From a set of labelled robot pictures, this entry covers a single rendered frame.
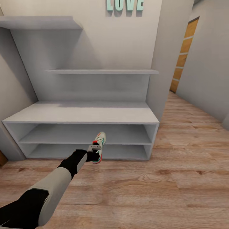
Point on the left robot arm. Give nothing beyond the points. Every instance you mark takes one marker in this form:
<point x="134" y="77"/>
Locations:
<point x="37" y="205"/>

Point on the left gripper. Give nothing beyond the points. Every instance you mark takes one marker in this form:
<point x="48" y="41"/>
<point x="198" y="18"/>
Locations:
<point x="94" y="156"/>

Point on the gym shoe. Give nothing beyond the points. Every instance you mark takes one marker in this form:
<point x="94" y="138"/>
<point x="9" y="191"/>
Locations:
<point x="99" y="140"/>

